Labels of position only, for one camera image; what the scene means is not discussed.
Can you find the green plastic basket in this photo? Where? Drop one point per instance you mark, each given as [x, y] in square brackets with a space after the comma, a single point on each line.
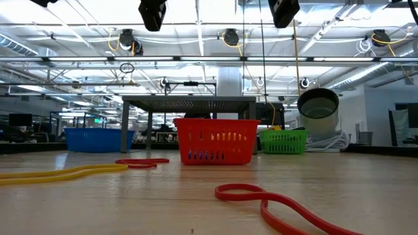
[282, 132]

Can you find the blue plastic basket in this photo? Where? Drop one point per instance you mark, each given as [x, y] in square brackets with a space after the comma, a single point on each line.
[98, 140]

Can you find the red plastic basket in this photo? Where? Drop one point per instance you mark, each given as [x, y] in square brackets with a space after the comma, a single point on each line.
[215, 124]

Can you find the long red rubber band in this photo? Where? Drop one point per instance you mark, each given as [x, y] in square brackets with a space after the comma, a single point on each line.
[218, 193]

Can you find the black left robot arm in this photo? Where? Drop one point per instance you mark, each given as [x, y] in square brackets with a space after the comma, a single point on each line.
[42, 2]

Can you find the grey waste bin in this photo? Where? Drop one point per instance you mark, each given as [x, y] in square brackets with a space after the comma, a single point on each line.
[365, 137]

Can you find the small black ceiling reel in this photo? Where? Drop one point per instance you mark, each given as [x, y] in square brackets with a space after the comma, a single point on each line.
[164, 83]
[304, 83]

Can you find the yellow green retail pack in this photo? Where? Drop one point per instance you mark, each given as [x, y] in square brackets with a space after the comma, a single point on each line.
[275, 128]

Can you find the grey perforated metal shelf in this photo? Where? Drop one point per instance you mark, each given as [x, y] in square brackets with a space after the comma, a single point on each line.
[189, 104]

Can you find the yellow rubber band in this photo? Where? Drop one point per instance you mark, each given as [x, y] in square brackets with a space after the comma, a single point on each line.
[114, 168]

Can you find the silver ventilation duct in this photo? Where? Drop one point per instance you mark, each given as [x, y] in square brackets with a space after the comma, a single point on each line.
[16, 45]
[359, 76]

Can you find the overhead light bar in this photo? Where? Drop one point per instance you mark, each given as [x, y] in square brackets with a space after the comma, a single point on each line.
[143, 59]

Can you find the black camera gantry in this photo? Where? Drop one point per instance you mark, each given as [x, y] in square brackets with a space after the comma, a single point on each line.
[191, 84]

